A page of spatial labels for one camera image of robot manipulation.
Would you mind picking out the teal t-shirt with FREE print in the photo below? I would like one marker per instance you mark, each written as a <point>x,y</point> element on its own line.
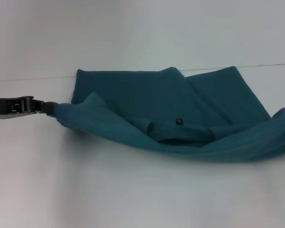
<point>180,123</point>

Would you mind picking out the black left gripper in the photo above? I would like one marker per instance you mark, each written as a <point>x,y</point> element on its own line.
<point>9,107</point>

